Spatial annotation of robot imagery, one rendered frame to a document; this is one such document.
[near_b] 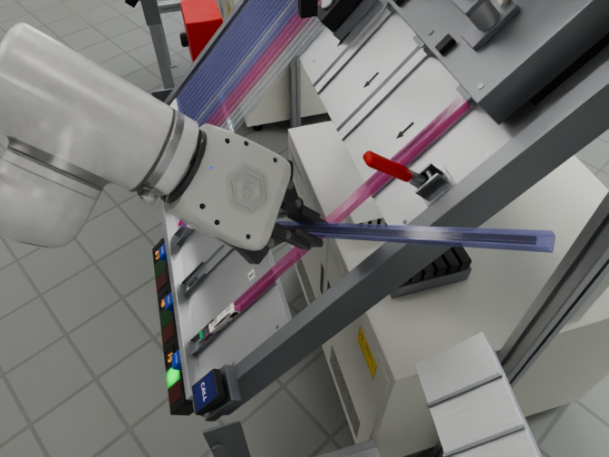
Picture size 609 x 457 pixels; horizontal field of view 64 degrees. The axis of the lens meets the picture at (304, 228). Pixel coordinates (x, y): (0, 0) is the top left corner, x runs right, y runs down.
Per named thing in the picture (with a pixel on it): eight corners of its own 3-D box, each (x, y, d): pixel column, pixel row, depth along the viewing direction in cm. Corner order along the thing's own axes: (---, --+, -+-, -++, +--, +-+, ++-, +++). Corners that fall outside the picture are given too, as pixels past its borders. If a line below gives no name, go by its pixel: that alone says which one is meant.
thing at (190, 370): (226, 403, 73) (185, 400, 68) (176, 134, 114) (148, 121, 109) (231, 399, 73) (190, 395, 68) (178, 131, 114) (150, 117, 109)
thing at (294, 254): (208, 341, 73) (199, 339, 72) (207, 332, 73) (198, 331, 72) (487, 92, 51) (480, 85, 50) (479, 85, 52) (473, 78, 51)
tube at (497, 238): (185, 228, 71) (178, 226, 71) (188, 219, 72) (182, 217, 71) (553, 253, 36) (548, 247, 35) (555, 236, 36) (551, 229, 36)
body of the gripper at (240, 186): (166, 208, 40) (271, 255, 46) (207, 102, 43) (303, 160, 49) (137, 212, 46) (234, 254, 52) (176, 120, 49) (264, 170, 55)
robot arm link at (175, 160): (146, 191, 39) (179, 206, 41) (185, 97, 41) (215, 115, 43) (117, 199, 46) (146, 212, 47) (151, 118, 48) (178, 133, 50)
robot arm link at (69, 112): (136, 204, 40) (184, 103, 40) (-48, 122, 32) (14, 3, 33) (116, 195, 47) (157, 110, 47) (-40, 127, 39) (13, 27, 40)
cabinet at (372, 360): (360, 476, 129) (393, 381, 81) (291, 268, 172) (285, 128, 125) (571, 407, 140) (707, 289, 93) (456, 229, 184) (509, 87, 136)
